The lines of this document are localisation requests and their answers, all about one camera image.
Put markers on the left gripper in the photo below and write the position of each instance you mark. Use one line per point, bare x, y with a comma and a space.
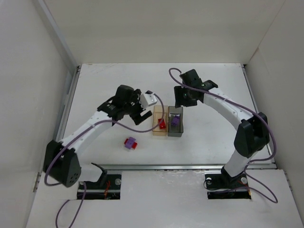
135, 112

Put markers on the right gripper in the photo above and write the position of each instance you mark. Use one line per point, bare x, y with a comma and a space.
183, 97

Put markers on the purple lego stack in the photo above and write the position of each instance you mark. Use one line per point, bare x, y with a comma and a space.
130, 142
175, 120

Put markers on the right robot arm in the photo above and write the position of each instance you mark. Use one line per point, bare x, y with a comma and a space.
252, 134

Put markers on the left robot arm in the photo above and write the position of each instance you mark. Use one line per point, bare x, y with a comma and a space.
61, 160

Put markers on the amber transparent container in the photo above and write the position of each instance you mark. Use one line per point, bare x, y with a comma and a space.
158, 113

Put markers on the grey transparent container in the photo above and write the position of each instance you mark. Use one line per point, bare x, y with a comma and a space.
175, 131

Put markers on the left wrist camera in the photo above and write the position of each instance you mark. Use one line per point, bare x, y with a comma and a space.
147, 99

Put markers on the aluminium front rail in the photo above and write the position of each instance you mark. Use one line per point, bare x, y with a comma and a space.
154, 167

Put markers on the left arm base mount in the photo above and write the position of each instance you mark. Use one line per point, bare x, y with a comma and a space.
111, 185

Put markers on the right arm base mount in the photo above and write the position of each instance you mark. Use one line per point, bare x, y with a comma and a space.
217, 188

